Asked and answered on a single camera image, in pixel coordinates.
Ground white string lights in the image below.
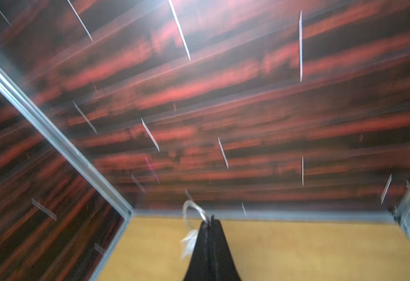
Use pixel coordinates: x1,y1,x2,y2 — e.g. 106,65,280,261
180,199,211,260

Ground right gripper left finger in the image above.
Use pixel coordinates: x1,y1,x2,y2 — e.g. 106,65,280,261
184,221,210,281

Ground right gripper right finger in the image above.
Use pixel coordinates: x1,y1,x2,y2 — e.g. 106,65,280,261
209,218,241,281

